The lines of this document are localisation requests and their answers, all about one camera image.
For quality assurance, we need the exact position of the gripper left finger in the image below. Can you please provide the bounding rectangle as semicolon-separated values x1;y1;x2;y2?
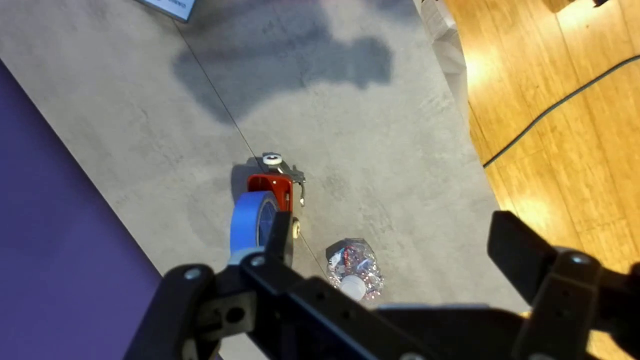
122;211;426;360

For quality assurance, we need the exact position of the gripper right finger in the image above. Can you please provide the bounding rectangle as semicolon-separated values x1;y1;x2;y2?
487;210;640;360

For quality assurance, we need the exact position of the red tape dispenser blue tape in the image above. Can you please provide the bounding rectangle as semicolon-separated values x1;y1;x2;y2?
229;151;307;266

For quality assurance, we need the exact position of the clear plastic bottle white cap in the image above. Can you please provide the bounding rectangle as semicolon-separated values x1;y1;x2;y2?
325;237;386;303

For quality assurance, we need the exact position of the purple panel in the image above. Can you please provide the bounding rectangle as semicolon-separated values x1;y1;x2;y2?
0;59;164;360

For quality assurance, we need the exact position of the white sign board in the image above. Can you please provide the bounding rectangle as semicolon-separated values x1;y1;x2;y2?
135;0;197;24

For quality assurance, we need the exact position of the black cable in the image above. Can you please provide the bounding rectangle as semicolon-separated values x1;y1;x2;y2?
482;54;640;169

